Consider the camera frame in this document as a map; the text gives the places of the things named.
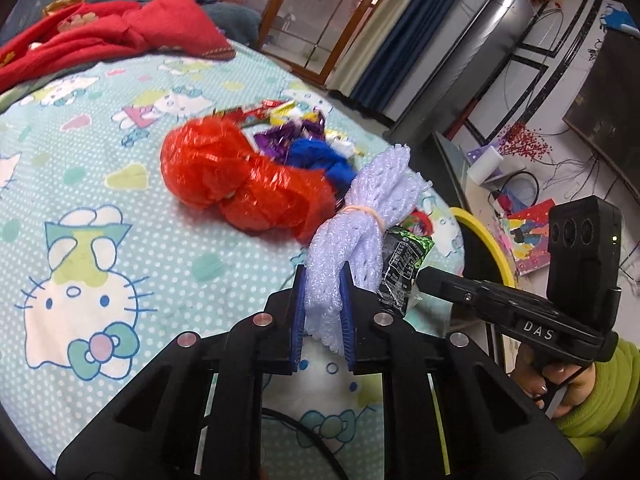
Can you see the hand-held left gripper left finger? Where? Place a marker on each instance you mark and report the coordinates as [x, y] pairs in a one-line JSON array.
[[298, 310]]

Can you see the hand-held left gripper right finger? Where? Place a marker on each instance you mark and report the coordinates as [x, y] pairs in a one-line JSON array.
[[347, 320]]

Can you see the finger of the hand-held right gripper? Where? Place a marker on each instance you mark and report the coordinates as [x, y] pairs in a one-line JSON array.
[[445, 285]]

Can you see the black green snack packet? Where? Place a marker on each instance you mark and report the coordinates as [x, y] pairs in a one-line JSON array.
[[400, 270]]

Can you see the yellow trash bin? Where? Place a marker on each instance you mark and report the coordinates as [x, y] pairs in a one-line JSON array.
[[502, 257]]

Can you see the white foam net bundle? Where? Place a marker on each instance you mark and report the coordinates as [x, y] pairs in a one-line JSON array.
[[360, 220]]

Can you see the red plastic bag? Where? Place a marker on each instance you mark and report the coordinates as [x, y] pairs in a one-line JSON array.
[[210, 160]]

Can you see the person's right forearm green sleeve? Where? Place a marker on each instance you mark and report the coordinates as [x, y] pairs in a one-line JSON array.
[[610, 400]]

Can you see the person's right hand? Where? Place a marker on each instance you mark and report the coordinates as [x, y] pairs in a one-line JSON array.
[[565, 385]]

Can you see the colourful painting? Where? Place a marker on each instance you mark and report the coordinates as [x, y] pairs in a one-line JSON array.
[[530, 240]]

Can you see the red yarn ball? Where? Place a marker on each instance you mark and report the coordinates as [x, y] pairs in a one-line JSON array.
[[506, 201]]

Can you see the dark television cabinet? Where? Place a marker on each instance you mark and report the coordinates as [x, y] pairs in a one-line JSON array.
[[450, 170]]

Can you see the white paper roll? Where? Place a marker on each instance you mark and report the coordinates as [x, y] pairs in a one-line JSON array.
[[487, 167]]

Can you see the red berry branch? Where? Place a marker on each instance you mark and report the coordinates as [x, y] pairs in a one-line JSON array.
[[525, 140]]

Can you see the purple box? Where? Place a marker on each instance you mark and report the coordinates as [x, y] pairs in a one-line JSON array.
[[477, 152]]

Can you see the blue plastic bag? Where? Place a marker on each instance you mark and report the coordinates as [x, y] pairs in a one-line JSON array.
[[310, 155]]

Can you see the cartoon cat printed bedsheet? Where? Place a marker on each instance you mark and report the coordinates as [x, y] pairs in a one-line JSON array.
[[150, 260]]

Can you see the purple foil wrapper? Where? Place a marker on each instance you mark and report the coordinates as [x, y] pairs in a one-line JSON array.
[[280, 140]]

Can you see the red yellow candy wrapper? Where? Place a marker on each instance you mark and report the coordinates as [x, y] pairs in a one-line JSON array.
[[255, 112]]

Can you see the grey tower air conditioner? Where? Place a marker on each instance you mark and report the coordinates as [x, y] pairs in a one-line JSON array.
[[475, 55]]

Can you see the blue curtain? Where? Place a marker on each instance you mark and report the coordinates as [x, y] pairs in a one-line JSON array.
[[410, 35]]

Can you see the beige curtain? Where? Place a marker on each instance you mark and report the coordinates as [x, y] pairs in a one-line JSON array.
[[372, 35]]

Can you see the blue fleece sofa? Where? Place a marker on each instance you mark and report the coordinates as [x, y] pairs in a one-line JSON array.
[[235, 22]]

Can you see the wooden glass door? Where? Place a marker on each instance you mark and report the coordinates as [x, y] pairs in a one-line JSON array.
[[320, 15]]

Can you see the red blanket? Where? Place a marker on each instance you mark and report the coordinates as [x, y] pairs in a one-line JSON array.
[[100, 35]]

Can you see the wall television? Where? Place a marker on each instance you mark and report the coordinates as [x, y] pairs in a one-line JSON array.
[[610, 105]]

